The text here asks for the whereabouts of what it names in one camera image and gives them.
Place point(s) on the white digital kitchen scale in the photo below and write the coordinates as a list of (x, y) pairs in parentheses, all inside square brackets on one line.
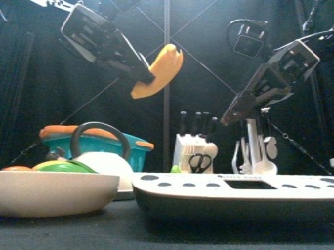
[(234, 195)]

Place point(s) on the yellow toy banana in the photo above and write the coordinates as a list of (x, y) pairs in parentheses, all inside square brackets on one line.
[(159, 70)]

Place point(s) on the orange toy fruit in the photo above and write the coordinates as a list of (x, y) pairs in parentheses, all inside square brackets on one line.
[(16, 168)]

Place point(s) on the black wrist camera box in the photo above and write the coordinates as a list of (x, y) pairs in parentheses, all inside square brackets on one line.
[(247, 39)]

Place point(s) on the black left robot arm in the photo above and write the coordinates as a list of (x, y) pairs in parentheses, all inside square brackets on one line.
[(52, 3)]

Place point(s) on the white bowl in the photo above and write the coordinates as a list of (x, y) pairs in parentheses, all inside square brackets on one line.
[(52, 193)]

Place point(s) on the teal basket orange rim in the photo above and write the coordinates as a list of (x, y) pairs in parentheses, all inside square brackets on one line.
[(98, 143)]

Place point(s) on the white toy ladle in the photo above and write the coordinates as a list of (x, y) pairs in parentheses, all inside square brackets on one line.
[(265, 166)]

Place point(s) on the white knife block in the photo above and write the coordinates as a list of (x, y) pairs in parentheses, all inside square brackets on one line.
[(185, 153)]

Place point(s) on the white utensil stand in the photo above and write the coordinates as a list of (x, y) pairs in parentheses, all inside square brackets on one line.
[(253, 143)]

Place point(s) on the grey vertical frame pole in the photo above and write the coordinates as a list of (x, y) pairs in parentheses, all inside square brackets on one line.
[(166, 114)]

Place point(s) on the white toy spatula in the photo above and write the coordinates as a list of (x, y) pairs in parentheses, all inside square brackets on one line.
[(270, 146)]

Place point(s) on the green toy vegetable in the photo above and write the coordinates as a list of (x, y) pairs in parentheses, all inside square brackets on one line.
[(66, 167)]

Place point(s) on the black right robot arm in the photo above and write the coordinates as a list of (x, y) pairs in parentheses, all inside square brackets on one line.
[(320, 19)]

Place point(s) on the small green toy piece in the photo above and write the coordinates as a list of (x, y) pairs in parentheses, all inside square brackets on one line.
[(175, 169)]

